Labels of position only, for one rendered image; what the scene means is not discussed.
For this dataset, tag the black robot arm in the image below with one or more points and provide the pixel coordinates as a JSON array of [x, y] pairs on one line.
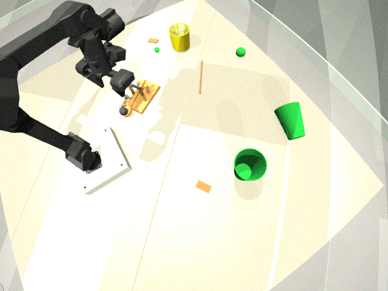
[[86, 30]]

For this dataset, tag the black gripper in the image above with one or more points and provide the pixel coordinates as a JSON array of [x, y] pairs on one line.
[[94, 69]]

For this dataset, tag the yellow tapered cup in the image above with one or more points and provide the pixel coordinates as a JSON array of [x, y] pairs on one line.
[[179, 34]]

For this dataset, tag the dark grey ball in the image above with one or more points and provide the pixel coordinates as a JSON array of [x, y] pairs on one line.
[[123, 111]]

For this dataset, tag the green cup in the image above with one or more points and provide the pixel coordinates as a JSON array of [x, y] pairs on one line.
[[291, 120], [250, 165]]

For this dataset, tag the orange rectangular block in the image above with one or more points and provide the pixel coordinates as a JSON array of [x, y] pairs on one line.
[[152, 40], [203, 186]]

